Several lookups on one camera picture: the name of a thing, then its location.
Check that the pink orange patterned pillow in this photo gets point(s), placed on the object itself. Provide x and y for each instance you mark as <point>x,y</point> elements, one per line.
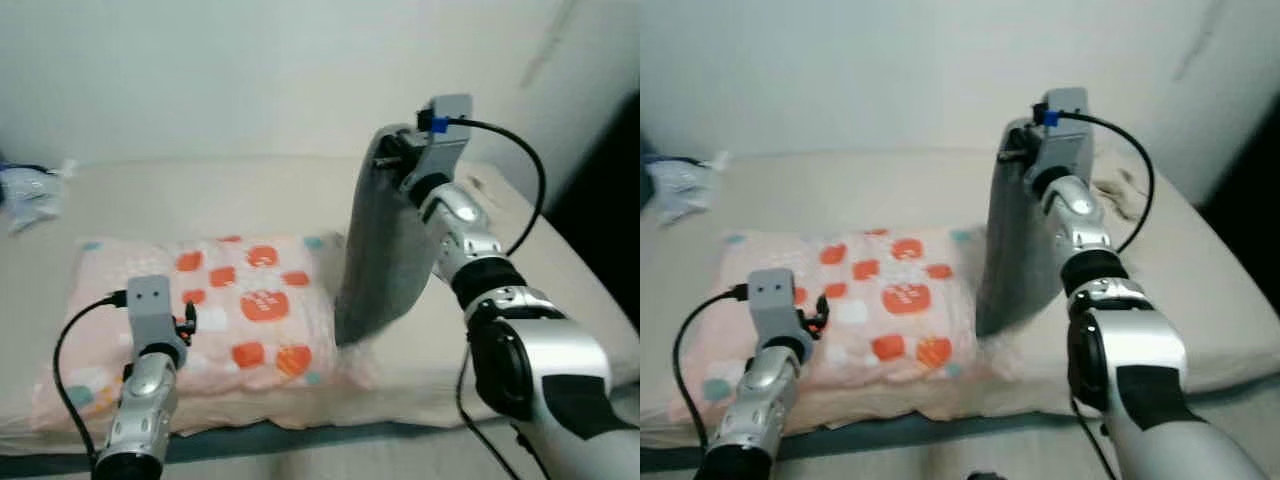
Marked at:
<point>250,300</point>
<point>900,300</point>

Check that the grey fabric pillow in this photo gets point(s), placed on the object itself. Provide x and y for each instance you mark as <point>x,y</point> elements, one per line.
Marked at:
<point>385,250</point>
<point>1015,250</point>

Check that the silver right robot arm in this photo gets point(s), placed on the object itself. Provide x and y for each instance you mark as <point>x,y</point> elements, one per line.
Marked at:
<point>1140,350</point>
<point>540,360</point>

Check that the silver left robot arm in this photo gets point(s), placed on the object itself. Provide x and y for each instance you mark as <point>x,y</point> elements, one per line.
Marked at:
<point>765,400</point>
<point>145,410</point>

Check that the beige sheeted mattress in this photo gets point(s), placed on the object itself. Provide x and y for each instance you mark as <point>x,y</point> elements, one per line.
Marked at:
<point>250,195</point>
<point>880,190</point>

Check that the white blue plastic bag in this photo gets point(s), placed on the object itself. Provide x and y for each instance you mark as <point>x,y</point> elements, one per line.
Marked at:
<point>680,190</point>
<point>30,195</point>

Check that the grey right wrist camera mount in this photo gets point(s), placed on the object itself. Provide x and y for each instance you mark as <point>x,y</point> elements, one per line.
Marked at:
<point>1065,150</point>
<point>450,150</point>

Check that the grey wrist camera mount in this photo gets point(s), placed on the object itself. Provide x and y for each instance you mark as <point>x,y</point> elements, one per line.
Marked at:
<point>450,150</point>
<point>150,300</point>
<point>772,295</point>
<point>1065,150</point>

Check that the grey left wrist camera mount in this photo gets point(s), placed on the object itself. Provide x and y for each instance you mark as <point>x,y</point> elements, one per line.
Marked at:
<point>772,295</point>
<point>150,300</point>

